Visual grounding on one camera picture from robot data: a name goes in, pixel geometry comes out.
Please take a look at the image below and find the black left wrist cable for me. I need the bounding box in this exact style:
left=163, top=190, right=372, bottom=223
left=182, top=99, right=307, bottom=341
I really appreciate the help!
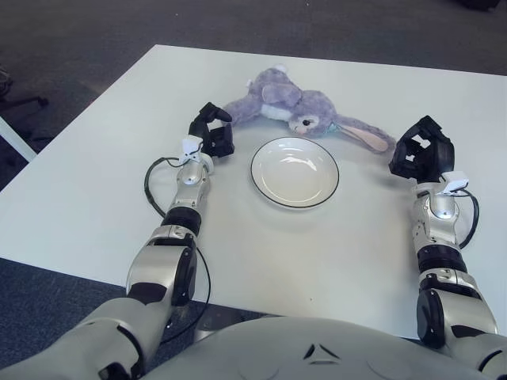
left=143, top=156, right=187, bottom=218

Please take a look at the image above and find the thin black left elbow cable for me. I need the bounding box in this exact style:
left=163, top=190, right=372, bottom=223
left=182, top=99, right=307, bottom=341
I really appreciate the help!
left=160, top=245, right=211, bottom=345

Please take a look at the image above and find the white left wrist cable clip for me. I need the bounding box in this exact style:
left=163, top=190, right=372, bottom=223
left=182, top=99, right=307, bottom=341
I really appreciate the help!
left=178, top=135, right=203, bottom=166

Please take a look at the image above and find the black office chair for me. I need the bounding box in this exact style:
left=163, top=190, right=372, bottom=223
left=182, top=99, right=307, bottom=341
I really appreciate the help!
left=0, top=65, right=51, bottom=118

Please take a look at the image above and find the grey robot torso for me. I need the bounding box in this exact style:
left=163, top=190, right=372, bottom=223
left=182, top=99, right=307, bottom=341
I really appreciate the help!
left=142, top=316, right=492, bottom=380

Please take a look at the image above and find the purple plush bunny doll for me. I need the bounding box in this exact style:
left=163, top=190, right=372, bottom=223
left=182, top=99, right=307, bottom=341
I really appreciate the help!
left=222, top=63, right=397, bottom=154

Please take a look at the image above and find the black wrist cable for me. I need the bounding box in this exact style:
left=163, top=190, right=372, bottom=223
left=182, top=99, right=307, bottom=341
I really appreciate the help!
left=143, top=156, right=187, bottom=218
left=451, top=188, right=480, bottom=250

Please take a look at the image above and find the white right wrist cable clip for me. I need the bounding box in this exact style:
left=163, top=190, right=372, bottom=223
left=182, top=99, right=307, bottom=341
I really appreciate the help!
left=441, top=170, right=471, bottom=196

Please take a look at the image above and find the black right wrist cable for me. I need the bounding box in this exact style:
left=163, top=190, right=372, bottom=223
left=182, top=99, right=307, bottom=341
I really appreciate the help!
left=451, top=188, right=480, bottom=250

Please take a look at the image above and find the white plate with black rim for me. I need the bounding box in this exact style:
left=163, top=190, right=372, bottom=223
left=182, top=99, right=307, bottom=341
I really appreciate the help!
left=250, top=136, right=341, bottom=210

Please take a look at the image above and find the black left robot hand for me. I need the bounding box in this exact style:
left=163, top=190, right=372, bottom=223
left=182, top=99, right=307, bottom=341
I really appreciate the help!
left=187, top=101, right=236, bottom=158

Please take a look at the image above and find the white wrist cable clip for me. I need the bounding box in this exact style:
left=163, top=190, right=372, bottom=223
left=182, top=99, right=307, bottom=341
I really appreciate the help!
left=441, top=170, right=471, bottom=196
left=178, top=135, right=203, bottom=166

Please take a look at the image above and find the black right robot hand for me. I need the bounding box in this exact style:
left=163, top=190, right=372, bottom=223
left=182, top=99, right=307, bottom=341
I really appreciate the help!
left=387, top=115, right=456, bottom=184

